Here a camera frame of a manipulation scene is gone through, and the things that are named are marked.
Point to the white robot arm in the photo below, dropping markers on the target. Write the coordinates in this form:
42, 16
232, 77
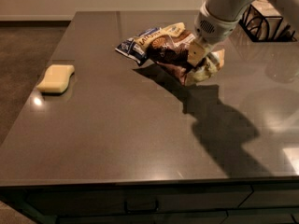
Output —
289, 9

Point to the yellow sponge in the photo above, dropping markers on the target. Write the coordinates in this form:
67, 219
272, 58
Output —
56, 78

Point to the brown chip bag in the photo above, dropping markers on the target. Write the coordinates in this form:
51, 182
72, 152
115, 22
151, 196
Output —
169, 49

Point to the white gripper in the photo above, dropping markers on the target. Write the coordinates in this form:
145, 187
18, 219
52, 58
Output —
214, 32

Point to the black wire napkin holder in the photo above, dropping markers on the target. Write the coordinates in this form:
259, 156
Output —
263, 23

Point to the blue chip bag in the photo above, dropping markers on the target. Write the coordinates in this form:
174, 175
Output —
131, 50

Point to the dark cabinet drawers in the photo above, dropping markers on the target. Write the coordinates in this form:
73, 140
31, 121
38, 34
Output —
225, 203

